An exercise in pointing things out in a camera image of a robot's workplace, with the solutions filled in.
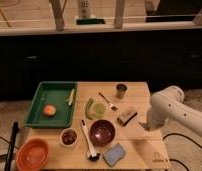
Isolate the wooden block brush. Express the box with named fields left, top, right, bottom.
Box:
left=117, top=106, right=137, bottom=126

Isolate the grey-blue towel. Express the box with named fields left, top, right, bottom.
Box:
left=138, top=122, right=150, bottom=131

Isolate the green base white object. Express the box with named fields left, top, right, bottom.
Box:
left=76, top=0, right=105, bottom=25

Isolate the black pole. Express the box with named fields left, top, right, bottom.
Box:
left=4, top=122, right=19, bottom=171

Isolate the black cable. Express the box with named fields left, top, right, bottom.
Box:
left=162, top=132, right=202, bottom=171

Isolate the small brush with wooden handle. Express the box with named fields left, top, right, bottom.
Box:
left=98, top=92, right=118, bottom=111

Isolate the blue sponge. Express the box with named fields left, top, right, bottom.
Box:
left=103, top=143, right=126, bottom=167

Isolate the white bowl with dark contents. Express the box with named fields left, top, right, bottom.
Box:
left=59, top=128, right=78, bottom=147

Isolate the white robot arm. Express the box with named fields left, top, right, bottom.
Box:
left=146, top=86, right=202, bottom=137

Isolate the metal cup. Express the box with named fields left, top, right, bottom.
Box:
left=116, top=83, right=127, bottom=99

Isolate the dark red bowl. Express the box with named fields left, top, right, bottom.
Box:
left=89, top=120, right=115, bottom=147

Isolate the orange peach fruit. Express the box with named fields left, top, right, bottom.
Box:
left=42, top=104, right=57, bottom=117

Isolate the green plastic tray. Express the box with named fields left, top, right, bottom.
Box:
left=25, top=81, right=77, bottom=128

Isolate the orange plastic bowl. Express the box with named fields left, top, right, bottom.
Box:
left=15, top=138, right=49, bottom=171

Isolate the green measuring cup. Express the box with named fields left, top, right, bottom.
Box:
left=85, top=98, right=106, bottom=120

